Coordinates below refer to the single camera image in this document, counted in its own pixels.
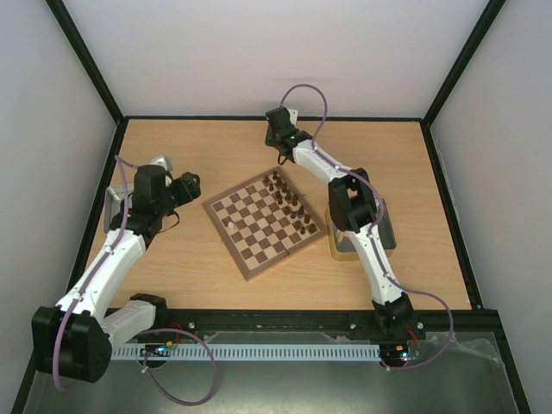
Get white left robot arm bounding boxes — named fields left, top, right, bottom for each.
left=31, top=164, right=201, bottom=391

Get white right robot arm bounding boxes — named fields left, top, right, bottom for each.
left=265, top=106, right=414, bottom=338

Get dark chess piece row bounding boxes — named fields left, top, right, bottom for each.
left=262, top=170, right=317, bottom=235

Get wooden chess board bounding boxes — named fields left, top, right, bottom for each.
left=203, top=166, right=328, bottom=281

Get silver metal tin box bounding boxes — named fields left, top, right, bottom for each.
left=324, top=207, right=397, bottom=261

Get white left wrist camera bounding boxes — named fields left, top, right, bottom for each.
left=150, top=154, right=173, bottom=172

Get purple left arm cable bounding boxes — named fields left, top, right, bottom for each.
left=51, top=155, right=139, bottom=392

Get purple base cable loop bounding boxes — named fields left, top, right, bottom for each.
left=141, top=328, right=221, bottom=406

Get light blue cable duct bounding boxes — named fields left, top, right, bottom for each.
left=111, top=343, right=380, bottom=361

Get black aluminium frame rail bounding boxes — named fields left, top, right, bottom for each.
left=103, top=308, right=501, bottom=342

